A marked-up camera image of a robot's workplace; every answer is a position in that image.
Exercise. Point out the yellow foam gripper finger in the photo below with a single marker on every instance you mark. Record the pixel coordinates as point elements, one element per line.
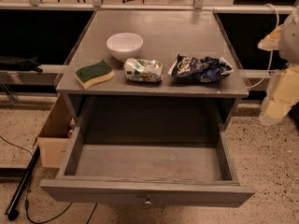
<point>282,95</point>
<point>270,42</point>

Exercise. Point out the crushed white green 7up can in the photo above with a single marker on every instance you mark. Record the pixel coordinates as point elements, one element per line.
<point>143,70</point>

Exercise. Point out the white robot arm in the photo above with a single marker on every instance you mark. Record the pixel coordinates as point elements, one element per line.
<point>288,45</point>

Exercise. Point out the grey open top drawer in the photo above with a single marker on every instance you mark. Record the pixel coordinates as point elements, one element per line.
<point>172,149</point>

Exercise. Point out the round metal drawer knob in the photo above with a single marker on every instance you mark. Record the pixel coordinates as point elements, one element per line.
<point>147,202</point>

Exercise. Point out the blue crumpled chip bag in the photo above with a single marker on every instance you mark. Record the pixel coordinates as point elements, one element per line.
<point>204,70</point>

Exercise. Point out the white ceramic bowl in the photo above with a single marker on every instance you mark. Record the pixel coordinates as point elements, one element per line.
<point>125,45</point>

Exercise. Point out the grey wooden cabinet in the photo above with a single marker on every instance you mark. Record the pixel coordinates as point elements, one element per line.
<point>166,33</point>

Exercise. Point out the green and yellow sponge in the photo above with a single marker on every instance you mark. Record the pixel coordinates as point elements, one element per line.
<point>90,75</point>

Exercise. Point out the brown cardboard box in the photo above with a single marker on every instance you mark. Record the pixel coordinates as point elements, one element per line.
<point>54,136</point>

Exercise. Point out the black object on ledge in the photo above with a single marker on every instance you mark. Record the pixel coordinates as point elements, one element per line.
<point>9,63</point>

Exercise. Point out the black bar on floor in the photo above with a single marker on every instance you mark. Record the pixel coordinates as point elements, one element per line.
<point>24,174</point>

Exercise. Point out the metal railing frame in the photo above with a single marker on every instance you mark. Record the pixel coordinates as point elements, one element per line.
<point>255,6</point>

